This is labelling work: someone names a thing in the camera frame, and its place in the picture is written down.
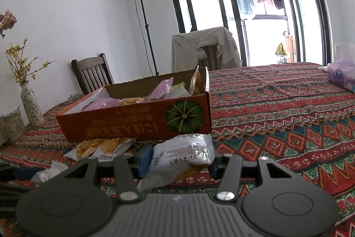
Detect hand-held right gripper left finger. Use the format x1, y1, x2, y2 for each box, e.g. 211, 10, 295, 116
57, 146, 154, 203

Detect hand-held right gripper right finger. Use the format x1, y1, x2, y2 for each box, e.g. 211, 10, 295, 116
207, 154, 304, 203

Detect orange cardboard box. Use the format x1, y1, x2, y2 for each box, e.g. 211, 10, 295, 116
55, 67, 213, 143

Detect yellow chips packet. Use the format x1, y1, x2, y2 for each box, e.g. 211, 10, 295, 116
64, 138, 107, 161
98, 137, 136, 157

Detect clear plastic bag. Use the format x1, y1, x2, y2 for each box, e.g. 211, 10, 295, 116
2, 106, 27, 144

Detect floral ceramic vase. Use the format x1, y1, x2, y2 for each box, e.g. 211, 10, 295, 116
20, 81, 44, 126

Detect patterned red tablecloth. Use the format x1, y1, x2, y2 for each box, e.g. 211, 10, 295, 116
0, 62, 355, 237

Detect pale yellow snack packet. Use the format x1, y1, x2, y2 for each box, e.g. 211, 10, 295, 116
190, 65, 204, 96

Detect dark wooden chair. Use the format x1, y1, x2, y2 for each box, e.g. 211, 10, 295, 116
71, 53, 115, 95

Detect yellow flower branches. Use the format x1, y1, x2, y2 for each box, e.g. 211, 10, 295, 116
5, 38, 57, 85

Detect wooden chair under jacket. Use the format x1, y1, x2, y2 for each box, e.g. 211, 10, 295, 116
197, 44, 222, 71

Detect beige jacket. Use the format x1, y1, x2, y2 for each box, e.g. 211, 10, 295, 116
171, 27, 243, 77

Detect gold ornament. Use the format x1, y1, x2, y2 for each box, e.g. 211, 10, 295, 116
274, 43, 287, 62

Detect black framed sliding glass door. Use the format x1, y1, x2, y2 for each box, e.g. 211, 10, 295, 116
162, 0, 333, 74

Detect wooden balcony cabinet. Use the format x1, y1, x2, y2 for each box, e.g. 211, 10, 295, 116
286, 36, 294, 62

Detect black light stand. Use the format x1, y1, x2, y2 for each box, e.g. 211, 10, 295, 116
126, 0, 160, 76

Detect dried pink flower bouquet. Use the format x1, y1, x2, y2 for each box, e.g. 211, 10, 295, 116
0, 10, 18, 39

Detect purple tissue pack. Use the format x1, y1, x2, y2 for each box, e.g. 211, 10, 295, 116
319, 42, 355, 93

